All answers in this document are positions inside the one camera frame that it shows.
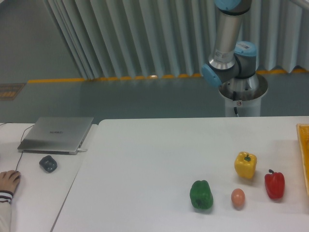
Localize person's hand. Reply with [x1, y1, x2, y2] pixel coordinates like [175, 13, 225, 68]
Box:
[0, 170, 21, 193]

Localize white striped sleeve forearm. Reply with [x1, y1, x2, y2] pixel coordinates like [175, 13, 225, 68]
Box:
[0, 190, 13, 232]

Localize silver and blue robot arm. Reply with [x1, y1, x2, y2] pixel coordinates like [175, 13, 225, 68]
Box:
[201, 0, 309, 87]

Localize yellow woven basket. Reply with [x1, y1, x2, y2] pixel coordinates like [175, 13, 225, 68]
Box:
[296, 124, 309, 195]

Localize small black plastic device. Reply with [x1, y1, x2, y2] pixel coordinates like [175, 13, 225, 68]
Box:
[39, 155, 57, 173]

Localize silver closed laptop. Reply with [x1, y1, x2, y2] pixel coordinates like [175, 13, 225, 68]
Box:
[18, 117, 93, 155]

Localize green bell pepper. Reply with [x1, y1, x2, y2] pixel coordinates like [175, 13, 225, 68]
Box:
[189, 180, 213, 210]

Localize brown egg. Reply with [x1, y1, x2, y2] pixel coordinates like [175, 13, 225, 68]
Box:
[231, 188, 245, 208]

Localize yellow bell pepper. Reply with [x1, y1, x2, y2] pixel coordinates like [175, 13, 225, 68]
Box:
[234, 152, 257, 179]

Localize red bell pepper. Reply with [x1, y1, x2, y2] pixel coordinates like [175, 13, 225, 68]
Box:
[265, 169, 285, 200]

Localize dark mouse cable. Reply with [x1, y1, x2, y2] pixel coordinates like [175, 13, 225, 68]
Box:
[0, 121, 36, 172]

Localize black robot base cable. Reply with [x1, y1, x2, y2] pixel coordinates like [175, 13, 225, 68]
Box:
[232, 91, 240, 117]

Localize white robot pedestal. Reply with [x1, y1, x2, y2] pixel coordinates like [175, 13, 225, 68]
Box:
[219, 74, 268, 117]

